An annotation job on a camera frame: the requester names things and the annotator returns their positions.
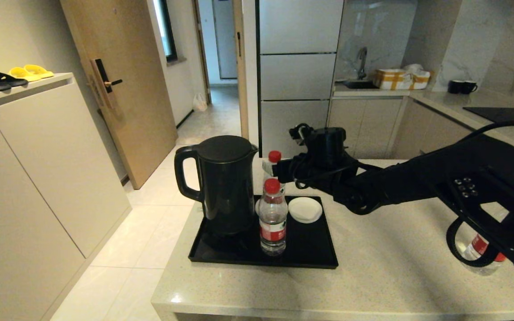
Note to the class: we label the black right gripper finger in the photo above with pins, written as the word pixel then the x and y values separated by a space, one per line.
pixel 287 171

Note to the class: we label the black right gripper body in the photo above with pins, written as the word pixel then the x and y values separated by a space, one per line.
pixel 319 171

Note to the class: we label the clear red-capped water bottle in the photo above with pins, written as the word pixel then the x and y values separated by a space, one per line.
pixel 272 218
pixel 275 156
pixel 478 247

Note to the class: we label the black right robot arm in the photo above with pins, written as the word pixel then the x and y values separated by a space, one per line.
pixel 440 178

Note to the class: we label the black electric kettle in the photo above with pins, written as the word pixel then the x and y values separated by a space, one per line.
pixel 225 191

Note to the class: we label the white round saucer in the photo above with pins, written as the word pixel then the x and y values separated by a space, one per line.
pixel 304 209
pixel 257 207

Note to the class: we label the beige kitchen base cabinet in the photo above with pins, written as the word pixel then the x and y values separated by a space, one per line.
pixel 364 127

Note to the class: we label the black rectangular serving tray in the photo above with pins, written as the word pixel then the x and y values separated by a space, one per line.
pixel 310 244

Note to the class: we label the dark kitchen sink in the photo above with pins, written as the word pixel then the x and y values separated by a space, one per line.
pixel 359 84

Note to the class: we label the silver refrigerator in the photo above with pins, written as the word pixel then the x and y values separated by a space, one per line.
pixel 299 76

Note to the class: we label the white plastic bag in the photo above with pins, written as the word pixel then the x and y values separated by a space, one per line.
pixel 199 102

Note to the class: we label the large yellow plaid storage box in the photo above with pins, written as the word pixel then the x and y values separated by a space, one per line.
pixel 391 79

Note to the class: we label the chrome kitchen faucet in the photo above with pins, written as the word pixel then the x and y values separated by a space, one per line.
pixel 362 59

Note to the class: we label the small yellow plaid storage box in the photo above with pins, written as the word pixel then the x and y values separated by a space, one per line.
pixel 420 81

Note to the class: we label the white crumpled cloth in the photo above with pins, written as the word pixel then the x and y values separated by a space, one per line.
pixel 413 68

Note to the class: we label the white hallway door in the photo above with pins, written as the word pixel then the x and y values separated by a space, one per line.
pixel 225 44

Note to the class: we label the black mug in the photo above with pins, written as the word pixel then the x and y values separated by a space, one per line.
pixel 467 87
pixel 453 86

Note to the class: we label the dark framed window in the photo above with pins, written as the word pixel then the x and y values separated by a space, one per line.
pixel 167 31

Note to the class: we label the black induction cooktop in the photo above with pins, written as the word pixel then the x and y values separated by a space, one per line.
pixel 498 113

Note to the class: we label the wooden entrance door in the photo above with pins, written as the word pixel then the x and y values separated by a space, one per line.
pixel 127 44

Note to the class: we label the beige shoe cabinet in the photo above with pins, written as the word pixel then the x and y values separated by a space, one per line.
pixel 38 178

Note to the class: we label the yellow slipper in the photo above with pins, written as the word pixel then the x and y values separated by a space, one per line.
pixel 40 71
pixel 25 74

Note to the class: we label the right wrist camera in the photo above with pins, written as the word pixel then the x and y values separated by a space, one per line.
pixel 300 133

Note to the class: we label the wooden door frame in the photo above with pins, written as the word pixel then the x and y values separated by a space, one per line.
pixel 240 89

